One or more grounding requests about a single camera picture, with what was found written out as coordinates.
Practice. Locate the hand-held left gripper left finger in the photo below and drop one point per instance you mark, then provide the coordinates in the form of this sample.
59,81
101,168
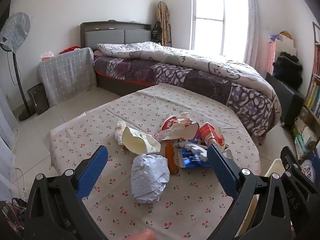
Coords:
92,172

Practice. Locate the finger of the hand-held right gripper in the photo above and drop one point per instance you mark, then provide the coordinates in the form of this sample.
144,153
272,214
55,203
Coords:
302,200

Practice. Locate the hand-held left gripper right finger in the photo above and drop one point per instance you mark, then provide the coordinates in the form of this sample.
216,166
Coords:
222,172

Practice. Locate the torn blue box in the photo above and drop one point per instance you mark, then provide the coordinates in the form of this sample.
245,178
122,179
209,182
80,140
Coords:
193,148

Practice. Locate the orange packet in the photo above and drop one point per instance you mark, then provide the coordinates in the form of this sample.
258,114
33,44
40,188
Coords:
171,155

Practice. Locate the red white crushed carton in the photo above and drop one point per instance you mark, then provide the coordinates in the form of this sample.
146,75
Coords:
186,130

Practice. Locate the white paper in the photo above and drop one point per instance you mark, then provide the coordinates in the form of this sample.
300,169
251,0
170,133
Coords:
150,177

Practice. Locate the person's left hand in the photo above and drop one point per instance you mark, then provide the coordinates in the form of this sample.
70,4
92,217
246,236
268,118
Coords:
143,235

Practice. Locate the blue white detergent bags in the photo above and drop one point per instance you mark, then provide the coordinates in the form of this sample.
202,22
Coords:
311,165

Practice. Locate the crumpled white tissue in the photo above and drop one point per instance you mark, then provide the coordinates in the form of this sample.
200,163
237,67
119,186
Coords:
119,130

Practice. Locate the pile of leaning books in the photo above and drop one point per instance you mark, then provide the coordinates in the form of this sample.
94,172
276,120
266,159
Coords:
303,137

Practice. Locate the white power strip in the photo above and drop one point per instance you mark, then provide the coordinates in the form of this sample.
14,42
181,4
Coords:
25,193

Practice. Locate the pink patterned wrapper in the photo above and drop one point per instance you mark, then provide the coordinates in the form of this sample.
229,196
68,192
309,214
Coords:
158,136

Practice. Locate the cherry print tablecloth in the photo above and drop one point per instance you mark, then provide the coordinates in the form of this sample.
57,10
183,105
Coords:
140,110

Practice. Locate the dark box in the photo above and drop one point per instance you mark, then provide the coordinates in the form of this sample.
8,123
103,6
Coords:
37,100

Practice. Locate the dark plaid cloth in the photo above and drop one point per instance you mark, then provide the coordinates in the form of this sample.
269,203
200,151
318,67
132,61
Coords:
11,220

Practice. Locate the grey checked cloth cover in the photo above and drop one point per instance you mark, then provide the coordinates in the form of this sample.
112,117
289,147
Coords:
67,75

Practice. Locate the row of upright books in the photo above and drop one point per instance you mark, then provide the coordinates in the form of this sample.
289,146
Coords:
313,97

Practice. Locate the purple patterned bed sheet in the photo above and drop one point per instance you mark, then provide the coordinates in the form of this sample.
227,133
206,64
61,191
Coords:
175,76

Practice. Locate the white cartoon print quilt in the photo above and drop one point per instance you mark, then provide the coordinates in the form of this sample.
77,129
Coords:
200,60

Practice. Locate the black clothing pile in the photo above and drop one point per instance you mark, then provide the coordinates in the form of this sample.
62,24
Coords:
287,70

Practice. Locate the red clothing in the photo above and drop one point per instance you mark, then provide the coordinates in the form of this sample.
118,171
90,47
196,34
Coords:
71,48

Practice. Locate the pink tissue pack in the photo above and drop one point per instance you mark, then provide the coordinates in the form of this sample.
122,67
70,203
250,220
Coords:
47,54

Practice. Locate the pink fabric organizer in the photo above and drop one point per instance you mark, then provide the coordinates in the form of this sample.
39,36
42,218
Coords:
271,55

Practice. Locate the wooden bookshelf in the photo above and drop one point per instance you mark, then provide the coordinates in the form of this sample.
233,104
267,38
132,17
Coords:
316,67

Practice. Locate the bed with grey headboard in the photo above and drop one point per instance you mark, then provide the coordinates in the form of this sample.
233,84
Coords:
110,33

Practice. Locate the light curtain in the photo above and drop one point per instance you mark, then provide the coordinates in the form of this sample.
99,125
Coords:
252,30

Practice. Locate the window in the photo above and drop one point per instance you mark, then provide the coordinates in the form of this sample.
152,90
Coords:
220,20

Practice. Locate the black bag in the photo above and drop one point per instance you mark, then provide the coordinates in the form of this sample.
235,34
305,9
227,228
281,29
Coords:
156,32

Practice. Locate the standing fan with plastic cover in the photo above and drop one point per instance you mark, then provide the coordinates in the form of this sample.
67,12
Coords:
15,27

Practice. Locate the plaid coat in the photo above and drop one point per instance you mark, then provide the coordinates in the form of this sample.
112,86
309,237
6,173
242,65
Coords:
163,17

